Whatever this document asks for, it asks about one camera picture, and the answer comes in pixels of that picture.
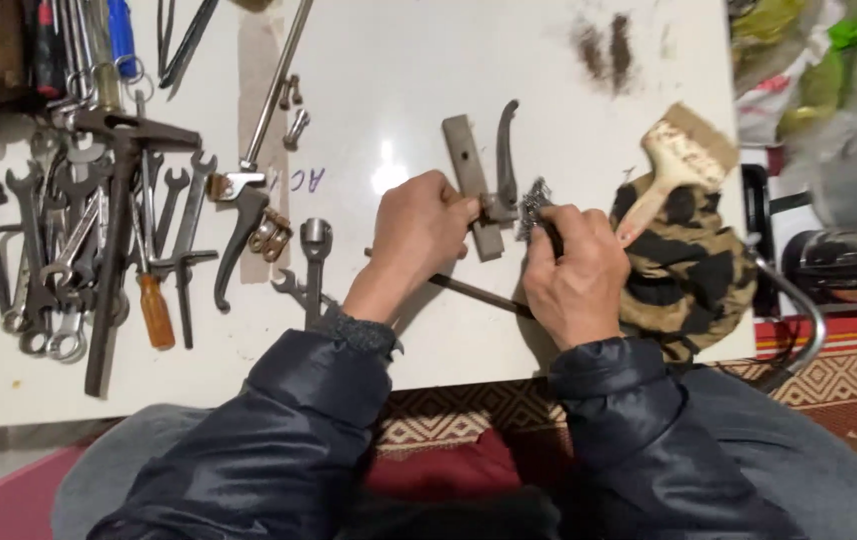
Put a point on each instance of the person's right hand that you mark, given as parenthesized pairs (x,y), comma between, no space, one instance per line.
(586,285)

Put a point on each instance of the heap of plastic bags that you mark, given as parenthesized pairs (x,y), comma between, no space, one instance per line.
(826,82)

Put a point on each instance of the rusty steel hammer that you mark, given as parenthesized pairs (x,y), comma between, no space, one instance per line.
(117,225)

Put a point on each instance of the black upright part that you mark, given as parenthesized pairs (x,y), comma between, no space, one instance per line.
(757,217)

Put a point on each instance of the patterned red brown rug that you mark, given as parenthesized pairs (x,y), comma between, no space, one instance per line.
(841,375)

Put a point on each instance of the steel wool pad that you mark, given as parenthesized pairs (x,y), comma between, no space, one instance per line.
(532,202)

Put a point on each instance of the black brake lever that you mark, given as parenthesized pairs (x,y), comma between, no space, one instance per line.
(242,225)

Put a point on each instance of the camouflage cloth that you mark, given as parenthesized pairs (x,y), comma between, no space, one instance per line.
(687,270)

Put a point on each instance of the chrome motorcycle part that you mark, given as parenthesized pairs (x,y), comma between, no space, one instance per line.
(848,259)

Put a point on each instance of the grey metal lever with clamp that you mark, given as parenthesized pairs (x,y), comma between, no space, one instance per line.
(506,157)

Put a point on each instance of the black thin pliers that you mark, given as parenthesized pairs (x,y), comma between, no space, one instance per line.
(185,41)

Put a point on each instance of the grey metal bar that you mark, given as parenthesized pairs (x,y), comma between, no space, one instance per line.
(464,154)

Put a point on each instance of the steel socket spanner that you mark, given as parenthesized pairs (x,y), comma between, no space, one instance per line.
(315,247)

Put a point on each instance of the dark red cloth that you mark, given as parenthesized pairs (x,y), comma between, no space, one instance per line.
(451,469)

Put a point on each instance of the thin dark metal rod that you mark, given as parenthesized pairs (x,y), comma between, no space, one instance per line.
(473,291)

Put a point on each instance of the small open-end wrench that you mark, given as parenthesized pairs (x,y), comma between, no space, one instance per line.
(290,285)

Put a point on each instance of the silver bolt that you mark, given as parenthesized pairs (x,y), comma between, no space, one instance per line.
(296,127)

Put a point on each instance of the wooden paintbrush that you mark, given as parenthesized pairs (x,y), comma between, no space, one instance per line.
(672,161)

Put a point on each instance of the pile of steel wrenches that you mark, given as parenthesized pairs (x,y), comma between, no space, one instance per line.
(61,255)

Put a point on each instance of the long silver metal rod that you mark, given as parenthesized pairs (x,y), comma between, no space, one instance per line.
(278,82)

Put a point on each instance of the strip of beige tape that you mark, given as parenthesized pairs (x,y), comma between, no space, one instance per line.
(260,112)

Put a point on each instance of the person's left hand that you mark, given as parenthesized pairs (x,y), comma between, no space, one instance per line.
(406,232)

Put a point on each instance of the bundle of steel hand tools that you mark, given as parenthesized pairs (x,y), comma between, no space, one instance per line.
(87,52)

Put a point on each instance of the brass clamp bracket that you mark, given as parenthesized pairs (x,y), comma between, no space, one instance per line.
(271,234)

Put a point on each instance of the rusty small bolt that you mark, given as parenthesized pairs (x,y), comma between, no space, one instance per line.
(291,90)

